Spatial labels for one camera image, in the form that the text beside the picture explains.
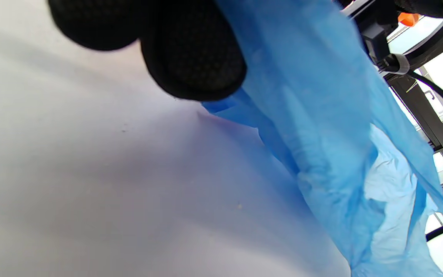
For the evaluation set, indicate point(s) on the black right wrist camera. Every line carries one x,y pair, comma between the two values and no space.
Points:
375,34

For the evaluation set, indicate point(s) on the person's left hand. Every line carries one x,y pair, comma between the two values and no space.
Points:
190,50

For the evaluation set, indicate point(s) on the blue plastic bag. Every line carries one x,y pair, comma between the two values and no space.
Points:
321,134

